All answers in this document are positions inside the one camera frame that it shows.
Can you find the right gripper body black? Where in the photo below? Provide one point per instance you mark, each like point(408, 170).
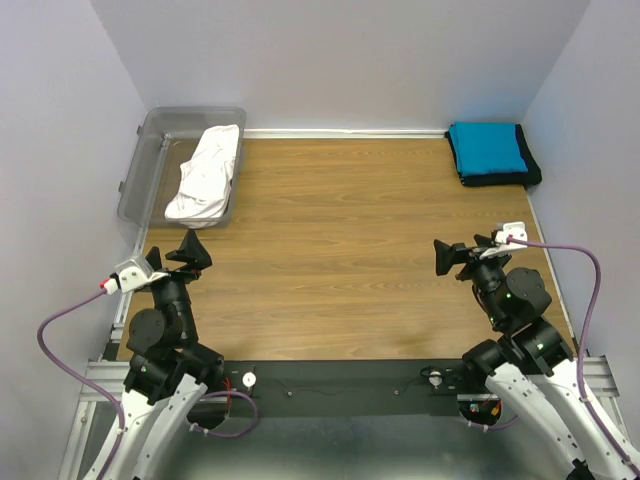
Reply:
point(484, 272)

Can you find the clear plastic bin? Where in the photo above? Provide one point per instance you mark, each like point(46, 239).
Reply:
point(167, 138)

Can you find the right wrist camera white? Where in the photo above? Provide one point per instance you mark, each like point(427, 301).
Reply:
point(504, 233)

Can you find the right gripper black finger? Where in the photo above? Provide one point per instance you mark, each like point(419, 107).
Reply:
point(449, 255)
point(485, 242)

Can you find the folded blue t shirt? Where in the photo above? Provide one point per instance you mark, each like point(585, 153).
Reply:
point(486, 148)

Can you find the folded black t shirt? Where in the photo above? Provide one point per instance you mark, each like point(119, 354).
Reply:
point(531, 178)

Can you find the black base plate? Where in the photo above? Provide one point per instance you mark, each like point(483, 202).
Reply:
point(324, 388)

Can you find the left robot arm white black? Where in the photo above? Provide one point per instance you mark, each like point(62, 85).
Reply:
point(165, 350)

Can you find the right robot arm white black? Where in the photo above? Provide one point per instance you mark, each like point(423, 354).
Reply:
point(531, 368)

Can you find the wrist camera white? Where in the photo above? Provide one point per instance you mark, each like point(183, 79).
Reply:
point(131, 275)
point(504, 233)

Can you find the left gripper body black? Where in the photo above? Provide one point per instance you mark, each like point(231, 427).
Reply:
point(172, 291)

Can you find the aluminium frame rail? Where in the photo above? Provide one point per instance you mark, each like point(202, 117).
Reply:
point(93, 418)

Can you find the white t shirt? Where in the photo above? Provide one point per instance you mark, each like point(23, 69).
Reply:
point(205, 179)

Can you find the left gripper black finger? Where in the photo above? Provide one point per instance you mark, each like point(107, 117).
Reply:
point(191, 253)
point(153, 258)

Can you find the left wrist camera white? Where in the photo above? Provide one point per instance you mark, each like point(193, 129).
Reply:
point(131, 275)

